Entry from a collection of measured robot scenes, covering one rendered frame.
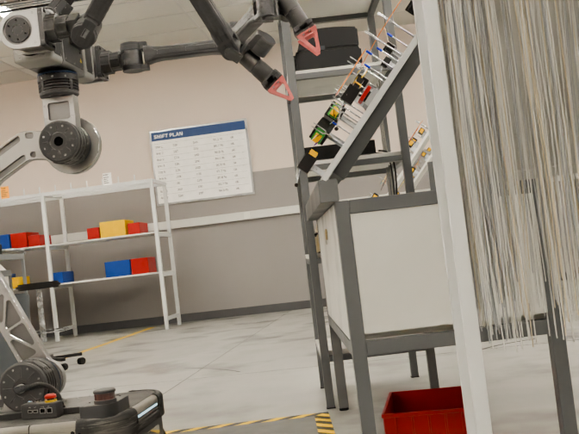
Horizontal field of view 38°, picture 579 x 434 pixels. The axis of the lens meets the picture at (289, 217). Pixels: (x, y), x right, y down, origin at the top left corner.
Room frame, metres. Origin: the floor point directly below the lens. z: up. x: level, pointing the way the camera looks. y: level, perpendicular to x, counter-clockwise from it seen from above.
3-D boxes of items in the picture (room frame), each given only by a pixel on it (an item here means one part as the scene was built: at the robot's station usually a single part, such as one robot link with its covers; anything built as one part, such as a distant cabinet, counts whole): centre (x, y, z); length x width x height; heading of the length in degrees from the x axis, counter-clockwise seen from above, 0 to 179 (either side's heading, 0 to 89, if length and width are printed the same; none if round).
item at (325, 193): (2.94, -0.11, 0.83); 1.18 x 0.05 x 0.06; 1
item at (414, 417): (2.79, -0.39, 0.07); 0.39 x 0.29 x 0.14; 170
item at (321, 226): (3.22, -0.13, 0.60); 0.55 x 0.02 x 0.39; 1
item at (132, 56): (3.03, 0.52, 1.44); 0.10 x 0.09 x 0.05; 83
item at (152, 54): (3.00, 0.32, 1.45); 0.45 x 0.14 x 0.10; 90
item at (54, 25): (2.56, 0.65, 1.45); 0.09 x 0.08 x 0.12; 173
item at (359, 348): (2.95, -0.42, 0.40); 1.18 x 0.60 x 0.80; 1
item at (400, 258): (2.95, -0.43, 0.60); 1.17 x 0.58 x 0.40; 1
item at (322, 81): (3.88, -0.30, 0.93); 0.60 x 0.50 x 1.85; 1
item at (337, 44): (3.78, -0.25, 1.56); 0.30 x 0.23 x 0.19; 93
